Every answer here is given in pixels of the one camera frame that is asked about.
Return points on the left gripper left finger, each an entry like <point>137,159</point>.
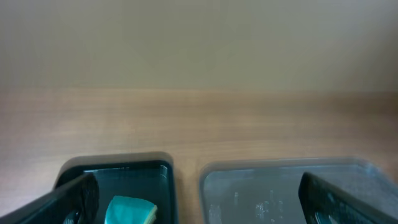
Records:
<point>77,201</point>

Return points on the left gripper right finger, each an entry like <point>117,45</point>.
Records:
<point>323,202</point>

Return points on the green yellow sponge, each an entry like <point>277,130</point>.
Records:
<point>128,210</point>

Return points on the small black tray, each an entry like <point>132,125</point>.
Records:
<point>145,175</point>

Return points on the large dark grey tray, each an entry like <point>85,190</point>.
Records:
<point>268,191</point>

